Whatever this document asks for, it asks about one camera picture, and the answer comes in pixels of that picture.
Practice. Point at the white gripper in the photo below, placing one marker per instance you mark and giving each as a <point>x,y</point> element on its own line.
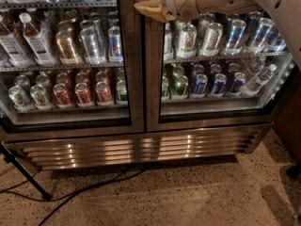
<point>181,1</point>

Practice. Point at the glass fridge door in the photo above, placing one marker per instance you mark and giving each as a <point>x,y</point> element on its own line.
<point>163,66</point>
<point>76,121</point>

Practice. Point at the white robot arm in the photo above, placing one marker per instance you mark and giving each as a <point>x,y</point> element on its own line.
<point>286,14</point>

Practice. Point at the stainless fridge base grille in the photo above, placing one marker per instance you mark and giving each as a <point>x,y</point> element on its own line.
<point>85,152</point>

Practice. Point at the white tall can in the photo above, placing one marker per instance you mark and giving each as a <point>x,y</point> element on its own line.
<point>187,41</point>
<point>212,37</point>

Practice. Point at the green can right compartment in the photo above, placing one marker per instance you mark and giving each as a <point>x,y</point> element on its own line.
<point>180,87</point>

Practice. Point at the green can compartment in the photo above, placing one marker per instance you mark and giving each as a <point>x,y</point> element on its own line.
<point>180,87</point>
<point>121,93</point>

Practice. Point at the green can left compartment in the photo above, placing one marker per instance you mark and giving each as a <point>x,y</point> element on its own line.
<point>121,93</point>

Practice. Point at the gold tall can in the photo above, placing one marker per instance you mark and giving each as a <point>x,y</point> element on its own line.
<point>69,54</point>

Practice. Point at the red can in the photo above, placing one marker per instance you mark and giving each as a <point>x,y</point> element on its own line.
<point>63,96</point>
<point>83,94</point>
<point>103,93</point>

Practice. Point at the blue silver tall can right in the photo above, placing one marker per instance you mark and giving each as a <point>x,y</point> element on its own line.
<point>255,42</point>

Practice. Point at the tea bottle white label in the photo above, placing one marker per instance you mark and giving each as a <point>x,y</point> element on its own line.
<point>38,40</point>

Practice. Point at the clear water bottle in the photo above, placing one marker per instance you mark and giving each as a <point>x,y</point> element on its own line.
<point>255,84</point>

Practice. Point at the tea bottle far left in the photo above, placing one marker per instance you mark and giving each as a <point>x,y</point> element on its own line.
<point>14,44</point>

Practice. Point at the green white can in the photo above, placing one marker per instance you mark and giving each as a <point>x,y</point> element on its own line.
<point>41,97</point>
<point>21,100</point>

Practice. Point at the green white can far left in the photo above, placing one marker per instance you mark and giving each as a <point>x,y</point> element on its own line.
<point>21,100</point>

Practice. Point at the dark wooden cabinet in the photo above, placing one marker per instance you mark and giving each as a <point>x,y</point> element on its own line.
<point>288,126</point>

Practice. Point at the black tripod leg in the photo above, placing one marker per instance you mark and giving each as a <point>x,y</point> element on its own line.
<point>10,158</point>

